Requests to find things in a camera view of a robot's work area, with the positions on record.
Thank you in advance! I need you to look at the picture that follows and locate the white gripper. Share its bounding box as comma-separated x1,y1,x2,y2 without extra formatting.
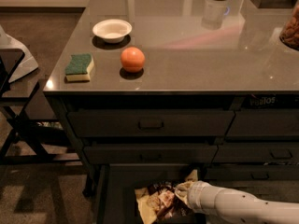
175,169,219,215

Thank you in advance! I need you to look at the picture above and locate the brown sea salt chip bag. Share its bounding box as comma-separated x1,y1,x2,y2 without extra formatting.
135,181,192,224

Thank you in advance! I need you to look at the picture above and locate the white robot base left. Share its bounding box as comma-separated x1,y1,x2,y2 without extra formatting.
0,25,38,83

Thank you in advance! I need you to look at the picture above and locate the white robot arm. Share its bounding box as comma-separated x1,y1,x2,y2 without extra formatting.
175,171,299,224

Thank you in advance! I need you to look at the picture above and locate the bottom right drawer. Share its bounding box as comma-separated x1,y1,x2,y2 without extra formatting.
205,165,299,181

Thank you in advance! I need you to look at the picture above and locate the middle left drawer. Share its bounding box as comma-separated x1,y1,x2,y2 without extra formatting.
84,143,217,164

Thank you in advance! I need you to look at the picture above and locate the top left drawer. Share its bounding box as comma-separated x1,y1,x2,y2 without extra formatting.
67,109,234,137

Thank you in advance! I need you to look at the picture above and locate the open bottom left drawer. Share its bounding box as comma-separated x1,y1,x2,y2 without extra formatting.
93,163,203,224

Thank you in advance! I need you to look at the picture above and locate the middle right drawer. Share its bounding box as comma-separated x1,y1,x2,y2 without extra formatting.
213,142,299,163

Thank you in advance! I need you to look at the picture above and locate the top right drawer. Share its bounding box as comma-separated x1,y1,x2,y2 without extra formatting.
226,109,299,140

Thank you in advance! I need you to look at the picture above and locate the dark counter cabinet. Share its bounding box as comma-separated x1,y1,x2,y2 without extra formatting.
42,0,299,224

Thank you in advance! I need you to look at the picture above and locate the orange round fruit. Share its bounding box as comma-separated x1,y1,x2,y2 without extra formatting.
121,47,145,73

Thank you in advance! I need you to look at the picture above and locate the green and yellow sponge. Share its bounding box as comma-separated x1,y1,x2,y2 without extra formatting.
64,53,94,82

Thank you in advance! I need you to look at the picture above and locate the white bowl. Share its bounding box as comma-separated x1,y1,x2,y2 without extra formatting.
93,19,132,44

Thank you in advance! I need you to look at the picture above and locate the dark folding side table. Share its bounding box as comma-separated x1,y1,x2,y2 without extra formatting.
0,50,79,165

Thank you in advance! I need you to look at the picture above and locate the glass jar of nuts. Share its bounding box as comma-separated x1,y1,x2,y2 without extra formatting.
279,0,299,50

